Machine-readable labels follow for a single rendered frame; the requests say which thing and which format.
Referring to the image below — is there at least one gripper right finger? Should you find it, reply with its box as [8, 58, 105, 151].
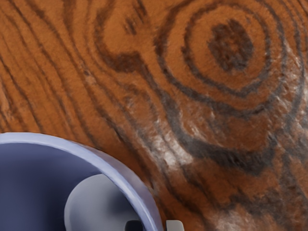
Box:
[165, 220, 184, 231]

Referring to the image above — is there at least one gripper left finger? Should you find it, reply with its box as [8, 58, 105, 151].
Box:
[124, 219, 146, 231]

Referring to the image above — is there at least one lavender blue cup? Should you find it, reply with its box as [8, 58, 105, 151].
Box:
[0, 131, 165, 231]

